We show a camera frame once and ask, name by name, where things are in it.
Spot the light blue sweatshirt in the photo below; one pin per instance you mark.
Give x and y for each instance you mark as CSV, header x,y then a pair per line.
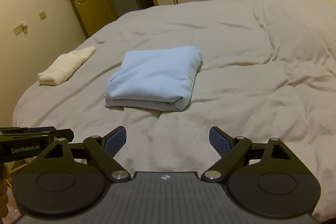
x,y
160,80

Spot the cream folded fluffy garment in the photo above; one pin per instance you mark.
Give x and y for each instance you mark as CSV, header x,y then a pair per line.
x,y
65,66

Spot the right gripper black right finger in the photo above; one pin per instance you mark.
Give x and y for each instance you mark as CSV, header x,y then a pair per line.
x,y
267,179

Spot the wall light switch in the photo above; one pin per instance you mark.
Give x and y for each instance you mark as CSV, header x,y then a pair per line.
x,y
42,15

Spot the person's left hand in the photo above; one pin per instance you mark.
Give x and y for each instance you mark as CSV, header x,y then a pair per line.
x,y
4,175

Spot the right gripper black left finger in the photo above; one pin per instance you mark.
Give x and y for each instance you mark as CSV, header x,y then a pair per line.
x,y
68,178

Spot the wall socket plate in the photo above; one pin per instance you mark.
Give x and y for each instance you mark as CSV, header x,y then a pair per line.
x,y
22,28

